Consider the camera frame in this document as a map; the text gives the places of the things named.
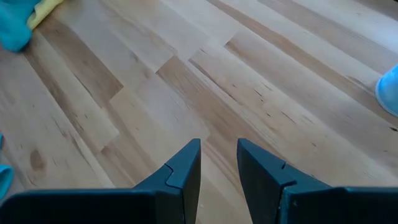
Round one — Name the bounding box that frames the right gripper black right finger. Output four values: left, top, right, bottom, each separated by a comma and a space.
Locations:
236, 138, 398, 224

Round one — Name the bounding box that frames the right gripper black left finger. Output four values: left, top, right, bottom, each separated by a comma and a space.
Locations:
0, 138, 202, 224

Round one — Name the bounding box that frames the teal microfiber towel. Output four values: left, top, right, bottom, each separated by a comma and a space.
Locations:
0, 133, 16, 200
0, 0, 43, 53

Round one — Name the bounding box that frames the yellow microfiber towel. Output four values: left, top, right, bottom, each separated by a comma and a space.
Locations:
26, 0, 65, 30

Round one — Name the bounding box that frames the white blue spray bottle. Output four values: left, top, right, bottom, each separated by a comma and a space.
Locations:
374, 63, 398, 118

